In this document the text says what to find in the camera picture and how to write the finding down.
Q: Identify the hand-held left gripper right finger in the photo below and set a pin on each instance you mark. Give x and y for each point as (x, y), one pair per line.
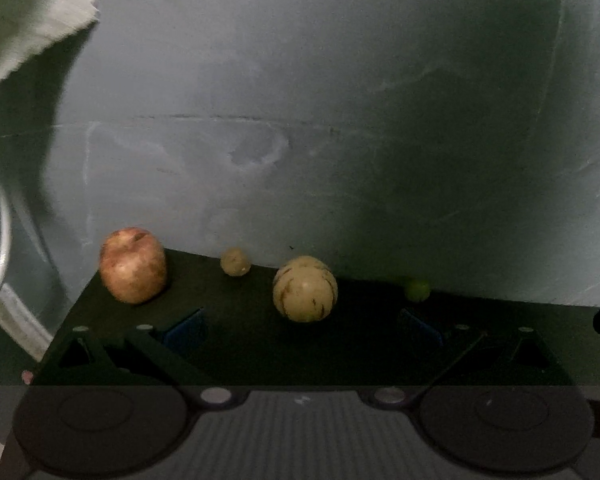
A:
(421, 329)

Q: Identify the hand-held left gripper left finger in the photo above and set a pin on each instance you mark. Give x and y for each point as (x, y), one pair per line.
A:
(185, 334)

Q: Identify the pale striped melon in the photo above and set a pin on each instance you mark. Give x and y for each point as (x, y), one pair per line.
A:
(305, 289)

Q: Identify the green grape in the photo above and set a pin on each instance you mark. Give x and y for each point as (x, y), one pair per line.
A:
(417, 290)

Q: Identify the red apple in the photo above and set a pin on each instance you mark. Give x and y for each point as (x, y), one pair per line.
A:
(132, 267)

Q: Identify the small tan round fruit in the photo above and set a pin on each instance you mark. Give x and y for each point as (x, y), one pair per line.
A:
(235, 262)

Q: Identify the small pink object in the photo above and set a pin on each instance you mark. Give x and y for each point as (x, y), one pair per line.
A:
(27, 376)

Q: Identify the white hanging cloth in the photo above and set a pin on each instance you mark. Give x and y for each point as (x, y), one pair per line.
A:
(25, 15)

